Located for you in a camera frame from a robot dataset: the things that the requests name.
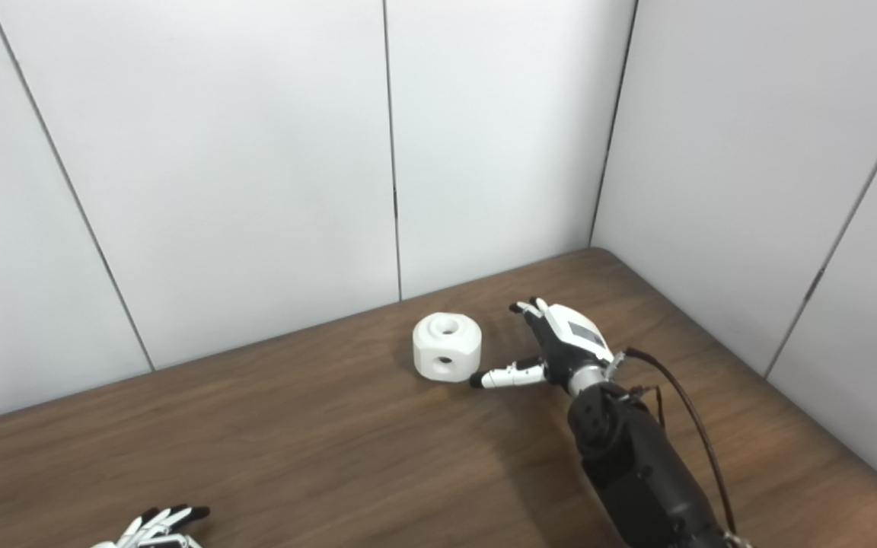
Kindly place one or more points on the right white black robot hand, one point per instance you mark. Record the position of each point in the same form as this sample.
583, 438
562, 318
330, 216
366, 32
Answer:
564, 342

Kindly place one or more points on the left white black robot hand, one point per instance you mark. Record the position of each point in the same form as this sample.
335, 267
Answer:
157, 529

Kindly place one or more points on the round white plastic piece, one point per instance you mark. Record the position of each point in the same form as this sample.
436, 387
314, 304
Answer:
446, 350

